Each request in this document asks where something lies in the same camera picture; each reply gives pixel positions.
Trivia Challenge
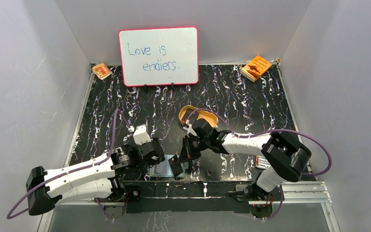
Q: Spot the marker pen box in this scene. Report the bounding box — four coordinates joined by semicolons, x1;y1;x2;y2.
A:
255;156;271;170

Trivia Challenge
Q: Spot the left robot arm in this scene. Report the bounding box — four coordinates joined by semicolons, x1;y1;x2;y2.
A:
26;138;165;216

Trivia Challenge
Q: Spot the orange book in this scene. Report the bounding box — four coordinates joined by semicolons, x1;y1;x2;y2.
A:
240;55;272;82

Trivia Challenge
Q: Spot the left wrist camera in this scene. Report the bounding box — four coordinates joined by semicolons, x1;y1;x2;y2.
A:
128;124;151;145

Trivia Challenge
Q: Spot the pink framed whiteboard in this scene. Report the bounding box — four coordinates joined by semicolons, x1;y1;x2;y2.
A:
118;26;200;87

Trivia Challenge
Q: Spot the small orange card box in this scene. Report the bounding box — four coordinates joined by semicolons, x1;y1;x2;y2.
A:
92;63;112;80

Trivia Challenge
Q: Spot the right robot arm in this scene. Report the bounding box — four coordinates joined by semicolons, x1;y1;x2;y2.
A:
177;118;312;200

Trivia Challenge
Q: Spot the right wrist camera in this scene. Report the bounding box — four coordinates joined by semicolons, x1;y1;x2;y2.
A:
183;119;197;137

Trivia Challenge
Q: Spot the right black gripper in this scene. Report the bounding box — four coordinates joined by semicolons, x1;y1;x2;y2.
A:
177;134;210;164

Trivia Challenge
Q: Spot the card inside tray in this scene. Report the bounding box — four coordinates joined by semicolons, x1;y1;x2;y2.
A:
182;108;194;121

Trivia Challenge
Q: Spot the mint green card holder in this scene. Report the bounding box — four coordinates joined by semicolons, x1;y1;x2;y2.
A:
149;155;188;177

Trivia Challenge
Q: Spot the aluminium frame rail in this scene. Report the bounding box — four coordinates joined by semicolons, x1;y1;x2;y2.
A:
44;183;332;206

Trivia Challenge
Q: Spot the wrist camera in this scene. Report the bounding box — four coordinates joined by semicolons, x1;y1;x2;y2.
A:
128;124;151;145
183;119;197;137

